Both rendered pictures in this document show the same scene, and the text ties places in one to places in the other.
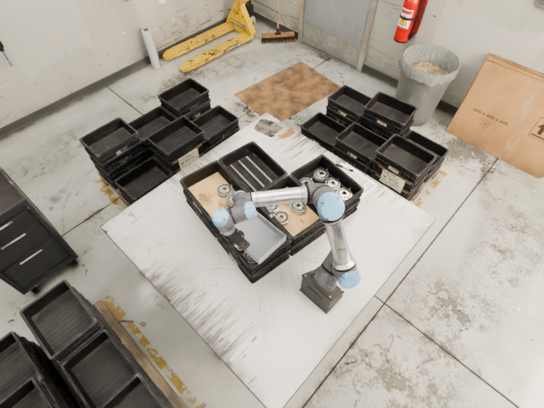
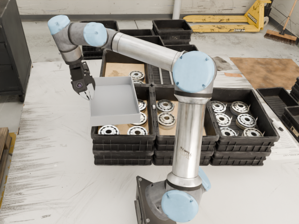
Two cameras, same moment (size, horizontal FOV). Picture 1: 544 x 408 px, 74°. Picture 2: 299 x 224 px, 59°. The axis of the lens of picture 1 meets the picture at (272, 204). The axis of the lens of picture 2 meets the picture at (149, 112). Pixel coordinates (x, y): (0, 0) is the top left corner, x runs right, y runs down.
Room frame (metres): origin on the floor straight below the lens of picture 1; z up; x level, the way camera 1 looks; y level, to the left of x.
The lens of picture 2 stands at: (0.32, -0.51, 1.82)
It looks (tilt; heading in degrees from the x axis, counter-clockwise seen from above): 42 degrees down; 31
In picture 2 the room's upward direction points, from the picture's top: 6 degrees clockwise
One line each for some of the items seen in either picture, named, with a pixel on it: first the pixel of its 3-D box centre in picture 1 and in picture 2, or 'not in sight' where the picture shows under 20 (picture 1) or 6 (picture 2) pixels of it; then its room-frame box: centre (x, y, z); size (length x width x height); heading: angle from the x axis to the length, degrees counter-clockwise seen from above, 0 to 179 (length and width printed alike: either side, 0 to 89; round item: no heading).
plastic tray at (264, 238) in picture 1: (254, 234); (112, 98); (1.00, 0.09, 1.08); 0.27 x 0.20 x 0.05; 46
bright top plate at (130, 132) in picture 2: not in sight; (137, 133); (1.07, 0.00, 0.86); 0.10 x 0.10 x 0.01
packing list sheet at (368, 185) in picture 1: (351, 180); (275, 138); (1.69, -0.58, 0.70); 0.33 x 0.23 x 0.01; 47
